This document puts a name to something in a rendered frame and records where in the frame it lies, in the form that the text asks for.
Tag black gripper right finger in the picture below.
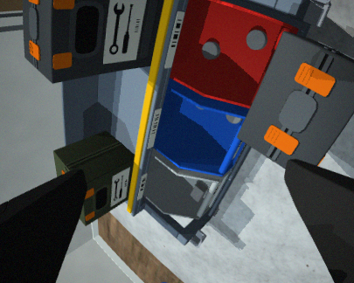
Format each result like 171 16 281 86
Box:
284 159 354 283

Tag yellow flat bar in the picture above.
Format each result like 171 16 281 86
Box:
127 0 174 213

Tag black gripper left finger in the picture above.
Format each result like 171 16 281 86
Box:
0 169 87 283

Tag grey open bin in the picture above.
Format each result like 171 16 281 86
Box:
143 148 230 220

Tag blue open bin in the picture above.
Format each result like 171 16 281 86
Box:
154 79 249 176

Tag olive green tool case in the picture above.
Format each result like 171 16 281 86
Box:
53 130 135 226

